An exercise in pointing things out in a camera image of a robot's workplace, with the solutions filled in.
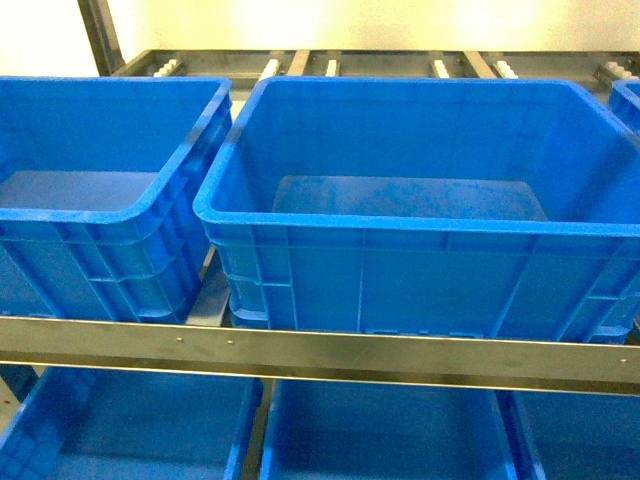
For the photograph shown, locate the blue plastic crate centre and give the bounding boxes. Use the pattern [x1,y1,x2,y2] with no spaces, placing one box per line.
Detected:
[193,77,639,343]

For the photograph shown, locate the blue plastic crate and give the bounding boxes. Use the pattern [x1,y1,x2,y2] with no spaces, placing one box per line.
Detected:
[608,79,640,134]
[193,77,639,343]
[1,77,232,324]

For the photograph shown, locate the lower blue crate centre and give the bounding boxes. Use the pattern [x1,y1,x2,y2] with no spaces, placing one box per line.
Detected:
[260,381,517,479]

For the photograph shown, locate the blue plastic crate left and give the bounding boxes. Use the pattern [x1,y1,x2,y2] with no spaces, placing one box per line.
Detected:
[1,77,232,324]

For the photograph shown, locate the lower blue crate left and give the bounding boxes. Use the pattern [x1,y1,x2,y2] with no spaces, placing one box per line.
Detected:
[1,368,263,479]

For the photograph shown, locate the lower blue crate right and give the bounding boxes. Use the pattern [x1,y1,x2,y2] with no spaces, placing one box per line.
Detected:
[497,392,639,479]

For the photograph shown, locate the blue plastic crate right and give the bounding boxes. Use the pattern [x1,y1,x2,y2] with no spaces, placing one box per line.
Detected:
[608,79,640,134]

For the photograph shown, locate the metal roller rack frame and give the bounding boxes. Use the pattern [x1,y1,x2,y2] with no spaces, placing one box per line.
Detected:
[0,0,640,399]

